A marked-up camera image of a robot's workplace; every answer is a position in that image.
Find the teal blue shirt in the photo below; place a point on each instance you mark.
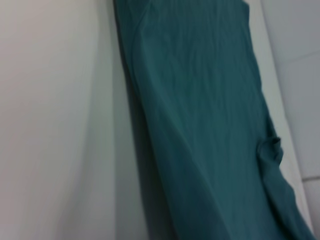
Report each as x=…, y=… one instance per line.
x=200, y=100

